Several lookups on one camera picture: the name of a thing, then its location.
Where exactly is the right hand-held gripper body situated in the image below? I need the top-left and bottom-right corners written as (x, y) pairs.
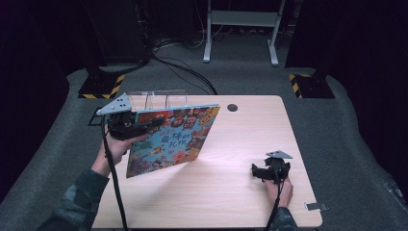
top-left (264, 149), bottom-right (293, 185)

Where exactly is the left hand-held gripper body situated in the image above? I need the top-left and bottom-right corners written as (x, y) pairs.
top-left (95, 92), bottom-right (155, 141)

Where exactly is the clear acrylic book rack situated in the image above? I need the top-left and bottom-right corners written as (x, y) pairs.
top-left (128, 90), bottom-right (189, 112)

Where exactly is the colourful picture book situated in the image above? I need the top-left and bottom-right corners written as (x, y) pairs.
top-left (125, 103), bottom-right (221, 179)

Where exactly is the person's right hand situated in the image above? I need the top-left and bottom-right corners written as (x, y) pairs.
top-left (264, 176), bottom-right (293, 209)

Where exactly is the person's left hand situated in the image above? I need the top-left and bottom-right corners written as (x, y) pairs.
top-left (91, 132), bottom-right (147, 177)

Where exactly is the black equipment case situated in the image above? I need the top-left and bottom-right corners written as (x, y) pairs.
top-left (94, 0), bottom-right (150, 67)

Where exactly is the white metal stand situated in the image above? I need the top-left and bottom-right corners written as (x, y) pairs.
top-left (202, 0), bottom-right (288, 67)

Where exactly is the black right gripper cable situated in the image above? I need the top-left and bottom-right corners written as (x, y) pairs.
top-left (265, 178), bottom-right (287, 231)

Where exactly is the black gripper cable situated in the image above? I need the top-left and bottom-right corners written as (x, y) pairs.
top-left (100, 115), bottom-right (129, 231)
top-left (265, 178), bottom-right (287, 231)

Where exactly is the black yellow striped base plate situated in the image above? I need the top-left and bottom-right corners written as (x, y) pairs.
top-left (77, 74), bottom-right (125, 100)
top-left (288, 72), bottom-right (336, 99)

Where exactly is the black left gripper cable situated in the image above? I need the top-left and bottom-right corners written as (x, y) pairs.
top-left (100, 115), bottom-right (129, 231)

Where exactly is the black floor cable bundle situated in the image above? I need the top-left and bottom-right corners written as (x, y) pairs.
top-left (149, 38), bottom-right (219, 96)

